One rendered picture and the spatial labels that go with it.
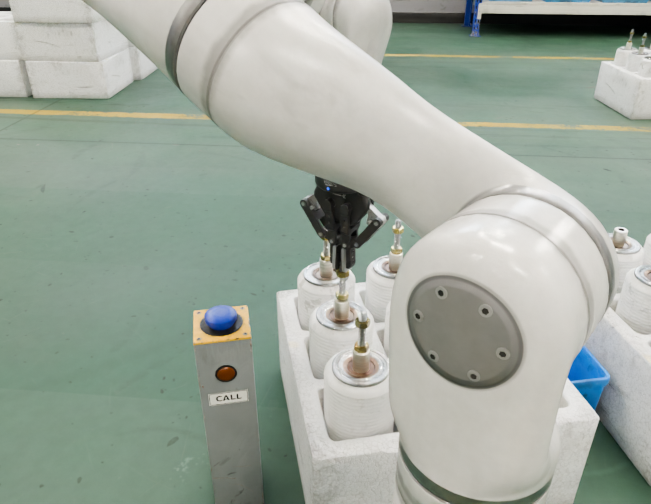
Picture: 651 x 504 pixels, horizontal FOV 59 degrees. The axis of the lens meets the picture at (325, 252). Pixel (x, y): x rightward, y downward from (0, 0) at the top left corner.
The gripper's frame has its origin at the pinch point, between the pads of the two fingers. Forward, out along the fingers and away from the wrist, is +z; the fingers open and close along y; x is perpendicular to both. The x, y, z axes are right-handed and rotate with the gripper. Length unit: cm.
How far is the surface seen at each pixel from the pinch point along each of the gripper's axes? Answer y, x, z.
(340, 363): 5.7, -9.5, 9.8
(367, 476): 12.9, -14.4, 21.5
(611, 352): 34, 30, 22
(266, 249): -51, 45, 35
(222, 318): -6.2, -18.0, 2.2
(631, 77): 7, 237, 18
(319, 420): 4.8, -13.2, 17.2
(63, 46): -232, 118, 9
